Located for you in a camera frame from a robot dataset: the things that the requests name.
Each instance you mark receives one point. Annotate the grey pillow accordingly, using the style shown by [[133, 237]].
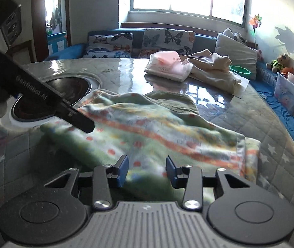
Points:
[[237, 50]]

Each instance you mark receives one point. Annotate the beige clothing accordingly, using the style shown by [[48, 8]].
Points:
[[214, 75]]

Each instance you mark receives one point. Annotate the blue sofa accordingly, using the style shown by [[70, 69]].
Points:
[[291, 124]]

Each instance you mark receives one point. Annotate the orange toy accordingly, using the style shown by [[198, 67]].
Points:
[[287, 71]]

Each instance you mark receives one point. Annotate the round black built-in hob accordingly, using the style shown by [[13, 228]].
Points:
[[72, 87]]

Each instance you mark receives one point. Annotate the clear plastic storage box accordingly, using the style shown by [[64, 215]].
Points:
[[289, 93]]

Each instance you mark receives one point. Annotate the large butterfly print cushion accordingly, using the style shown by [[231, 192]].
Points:
[[167, 40]]

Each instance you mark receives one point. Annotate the pink plush toy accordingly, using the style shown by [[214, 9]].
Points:
[[259, 54]]

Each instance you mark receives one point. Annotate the teddy bear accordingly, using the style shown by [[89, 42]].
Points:
[[278, 63]]

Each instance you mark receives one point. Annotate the brown wooden door frame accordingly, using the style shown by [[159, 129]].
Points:
[[38, 31]]

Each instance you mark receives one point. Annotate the grey quilted table cover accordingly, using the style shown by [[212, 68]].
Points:
[[265, 124]]

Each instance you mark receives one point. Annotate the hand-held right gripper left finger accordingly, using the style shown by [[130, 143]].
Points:
[[123, 170]]

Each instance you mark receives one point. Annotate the panda plush toy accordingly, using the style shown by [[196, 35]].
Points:
[[240, 38]]

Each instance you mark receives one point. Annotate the pink tissue pack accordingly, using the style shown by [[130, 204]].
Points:
[[165, 67]]

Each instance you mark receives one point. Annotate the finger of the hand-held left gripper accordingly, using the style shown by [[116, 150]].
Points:
[[81, 121]]

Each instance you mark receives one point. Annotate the white paper sheet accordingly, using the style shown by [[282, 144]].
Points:
[[242, 85]]

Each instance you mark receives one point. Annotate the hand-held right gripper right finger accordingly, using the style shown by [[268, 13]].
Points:
[[170, 170]]

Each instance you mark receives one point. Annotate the green plastic bowl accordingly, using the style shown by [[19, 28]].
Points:
[[240, 70]]

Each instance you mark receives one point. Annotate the colourful pinwheel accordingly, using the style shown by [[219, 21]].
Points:
[[255, 20]]

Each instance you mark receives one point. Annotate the striped floral child jacket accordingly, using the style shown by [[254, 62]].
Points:
[[162, 129]]

